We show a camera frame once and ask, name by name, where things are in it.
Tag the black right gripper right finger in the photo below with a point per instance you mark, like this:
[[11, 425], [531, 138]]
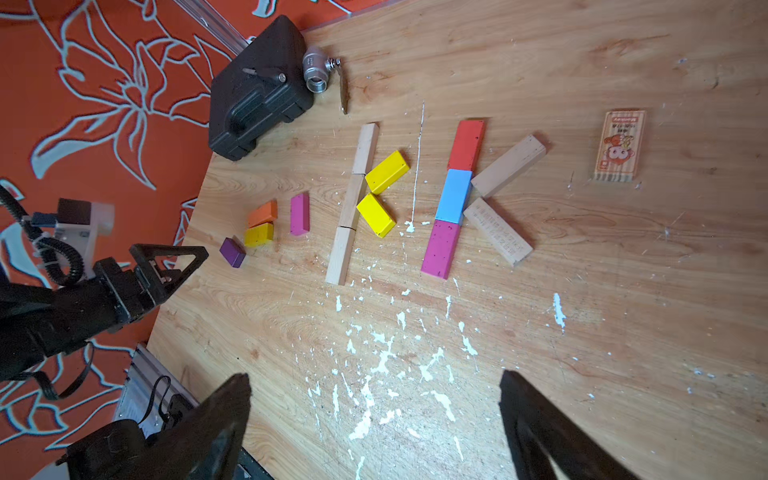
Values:
[[540, 437]]

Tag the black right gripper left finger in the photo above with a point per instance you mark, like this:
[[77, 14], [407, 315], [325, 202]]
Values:
[[206, 444]]

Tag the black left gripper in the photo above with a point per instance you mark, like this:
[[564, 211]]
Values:
[[126, 295]]

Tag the purple block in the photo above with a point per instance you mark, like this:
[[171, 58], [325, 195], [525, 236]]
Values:
[[233, 252]]

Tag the yellow block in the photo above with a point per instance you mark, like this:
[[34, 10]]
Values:
[[387, 173], [376, 215], [259, 235]]

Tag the magenta block front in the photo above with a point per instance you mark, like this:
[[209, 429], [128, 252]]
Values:
[[300, 214]]

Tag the magenta block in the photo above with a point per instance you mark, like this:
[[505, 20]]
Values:
[[440, 249], [300, 214]]

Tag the natural wooden block angled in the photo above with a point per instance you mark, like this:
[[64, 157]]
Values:
[[340, 256]]

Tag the engraved wooden block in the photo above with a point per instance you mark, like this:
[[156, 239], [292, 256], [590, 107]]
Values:
[[508, 243]]

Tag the blue block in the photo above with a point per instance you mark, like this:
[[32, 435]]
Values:
[[454, 196]]

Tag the pale wooden block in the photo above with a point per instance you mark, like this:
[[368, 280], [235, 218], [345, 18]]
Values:
[[503, 170]]

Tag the red block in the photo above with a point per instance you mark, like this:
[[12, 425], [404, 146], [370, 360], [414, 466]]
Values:
[[467, 144]]

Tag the printed wooden block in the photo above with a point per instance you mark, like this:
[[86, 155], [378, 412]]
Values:
[[618, 155]]

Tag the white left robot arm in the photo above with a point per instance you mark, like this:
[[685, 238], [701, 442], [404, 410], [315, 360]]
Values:
[[37, 323]]

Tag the orange block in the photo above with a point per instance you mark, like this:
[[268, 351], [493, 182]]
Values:
[[266, 213]]

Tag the black plastic tool case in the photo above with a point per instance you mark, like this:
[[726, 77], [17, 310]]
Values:
[[261, 88]]

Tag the metal ball valve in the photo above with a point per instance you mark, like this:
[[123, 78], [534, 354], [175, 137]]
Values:
[[317, 69]]

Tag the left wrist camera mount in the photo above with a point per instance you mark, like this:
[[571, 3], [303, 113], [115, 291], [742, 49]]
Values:
[[78, 223]]

